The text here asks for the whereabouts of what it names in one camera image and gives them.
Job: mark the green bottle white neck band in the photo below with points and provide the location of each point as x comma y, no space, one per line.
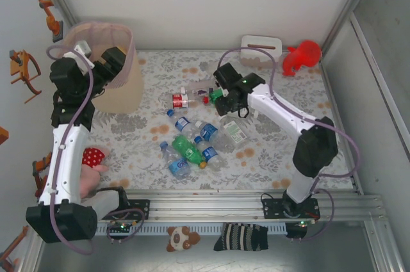
216,94

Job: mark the clear bottle white green label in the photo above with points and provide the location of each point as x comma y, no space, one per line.
236,133

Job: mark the clear bottle purple label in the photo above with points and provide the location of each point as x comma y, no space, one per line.
200,91

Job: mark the blue label bottle white cap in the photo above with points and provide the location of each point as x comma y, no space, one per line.
209,131

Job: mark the clear bottle red label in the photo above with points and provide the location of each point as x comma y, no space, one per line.
180,100

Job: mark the green plastic bottle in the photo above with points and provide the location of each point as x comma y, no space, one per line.
189,150

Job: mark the bottle with cursive blue label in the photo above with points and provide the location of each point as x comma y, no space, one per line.
177,166

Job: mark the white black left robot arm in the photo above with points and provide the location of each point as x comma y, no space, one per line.
64,156

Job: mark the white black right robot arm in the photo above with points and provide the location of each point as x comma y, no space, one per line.
282,108

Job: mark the pink mesh waste bin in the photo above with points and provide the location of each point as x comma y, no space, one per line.
128,99

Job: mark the white tissue box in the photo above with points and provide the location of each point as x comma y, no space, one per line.
253,40

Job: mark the floral grey tablecloth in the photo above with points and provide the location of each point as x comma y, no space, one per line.
224,182

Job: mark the red plastic watering can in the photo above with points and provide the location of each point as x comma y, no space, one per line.
304,54

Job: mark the pink pig plush toy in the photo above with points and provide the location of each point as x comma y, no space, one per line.
94,156

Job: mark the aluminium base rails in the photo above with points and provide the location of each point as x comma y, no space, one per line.
205,208

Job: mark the black white striped sock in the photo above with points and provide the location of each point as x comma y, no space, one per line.
240,236

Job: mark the circuit board green light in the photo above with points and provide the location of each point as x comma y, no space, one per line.
301,224
121,227

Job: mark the brown panda plush toy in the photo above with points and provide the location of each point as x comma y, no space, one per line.
179,238

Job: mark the aluminium frame leg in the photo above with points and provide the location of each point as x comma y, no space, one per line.
387,262
30,260

